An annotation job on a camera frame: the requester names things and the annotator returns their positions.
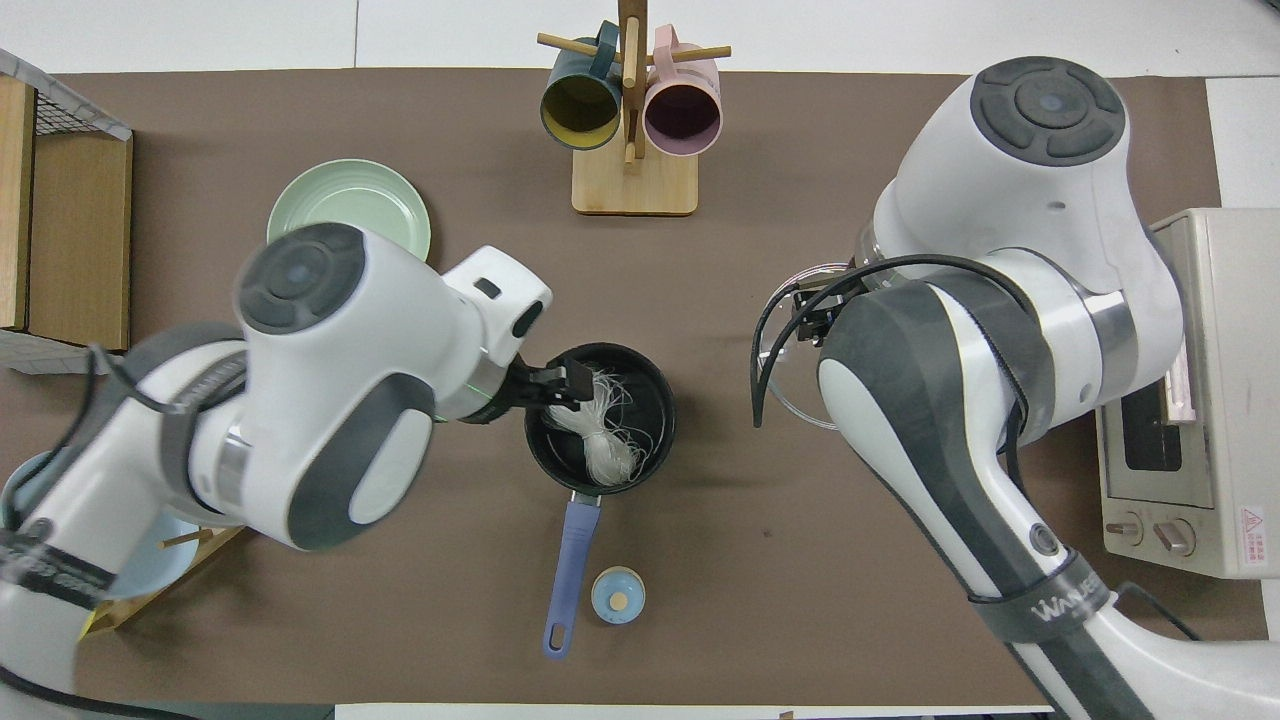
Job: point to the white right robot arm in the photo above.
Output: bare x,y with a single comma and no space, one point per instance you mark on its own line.
1000,200

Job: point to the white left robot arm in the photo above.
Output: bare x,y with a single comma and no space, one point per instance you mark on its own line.
330,400

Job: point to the dark teal mug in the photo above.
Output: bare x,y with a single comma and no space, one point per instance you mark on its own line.
580,105

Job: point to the pink mug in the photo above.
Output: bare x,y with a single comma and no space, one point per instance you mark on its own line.
683,115

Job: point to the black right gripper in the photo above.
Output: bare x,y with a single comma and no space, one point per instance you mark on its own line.
835,300

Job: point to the white vermicelli bundle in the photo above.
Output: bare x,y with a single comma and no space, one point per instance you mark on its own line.
610,455

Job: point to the light green plate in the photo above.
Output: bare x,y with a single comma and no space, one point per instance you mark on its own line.
350,200

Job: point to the glass lid blue knob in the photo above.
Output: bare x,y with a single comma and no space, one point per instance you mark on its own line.
795,385

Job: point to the light blue plate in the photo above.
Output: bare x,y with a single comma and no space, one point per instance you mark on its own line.
140,575

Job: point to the cream toaster oven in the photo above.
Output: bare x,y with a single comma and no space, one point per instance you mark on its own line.
1240,400

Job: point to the brown table mat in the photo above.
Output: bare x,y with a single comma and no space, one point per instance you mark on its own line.
800,550

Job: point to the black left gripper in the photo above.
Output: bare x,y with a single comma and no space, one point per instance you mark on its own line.
535,385

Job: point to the wooden plate rack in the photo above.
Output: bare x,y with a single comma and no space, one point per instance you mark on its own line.
222,540

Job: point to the wooden mug tree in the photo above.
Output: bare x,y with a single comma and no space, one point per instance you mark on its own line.
635,190

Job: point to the marbled white fabric piece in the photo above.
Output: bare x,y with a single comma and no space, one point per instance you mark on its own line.
70,98

